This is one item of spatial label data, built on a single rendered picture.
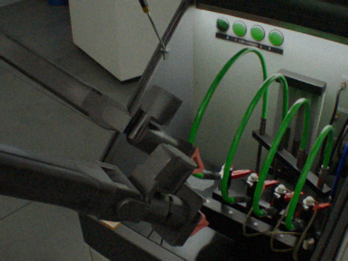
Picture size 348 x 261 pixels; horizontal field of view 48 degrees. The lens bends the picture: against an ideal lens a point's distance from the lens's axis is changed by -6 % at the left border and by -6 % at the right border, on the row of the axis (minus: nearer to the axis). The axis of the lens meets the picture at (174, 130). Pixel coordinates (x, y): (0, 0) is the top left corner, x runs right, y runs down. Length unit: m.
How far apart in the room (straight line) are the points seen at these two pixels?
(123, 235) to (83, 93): 0.47
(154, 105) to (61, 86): 0.19
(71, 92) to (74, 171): 0.32
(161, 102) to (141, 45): 3.12
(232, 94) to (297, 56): 0.28
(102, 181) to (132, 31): 3.30
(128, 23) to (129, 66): 0.43
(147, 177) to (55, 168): 0.16
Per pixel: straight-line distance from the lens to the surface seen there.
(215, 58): 1.34
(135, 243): 1.12
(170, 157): 0.61
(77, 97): 0.82
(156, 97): 0.81
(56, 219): 2.61
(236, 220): 1.14
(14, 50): 0.89
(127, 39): 3.82
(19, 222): 2.66
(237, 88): 1.34
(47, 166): 0.51
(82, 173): 0.55
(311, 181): 1.11
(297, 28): 1.14
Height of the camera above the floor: 1.79
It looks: 33 degrees down
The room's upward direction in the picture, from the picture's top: 1 degrees counter-clockwise
